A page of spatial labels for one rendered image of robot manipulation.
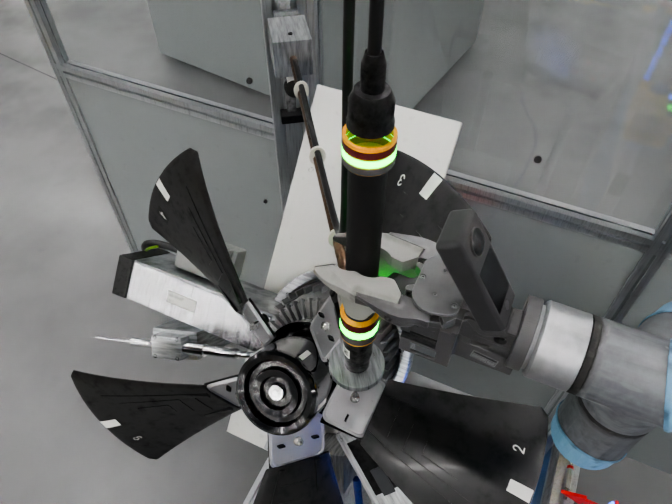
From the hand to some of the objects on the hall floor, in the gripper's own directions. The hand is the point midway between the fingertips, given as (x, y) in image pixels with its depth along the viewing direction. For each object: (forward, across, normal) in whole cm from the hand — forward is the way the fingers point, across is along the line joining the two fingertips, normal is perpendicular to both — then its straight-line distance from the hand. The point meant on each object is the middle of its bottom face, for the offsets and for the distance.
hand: (336, 252), depth 56 cm
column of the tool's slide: (+38, +59, -150) cm, 165 cm away
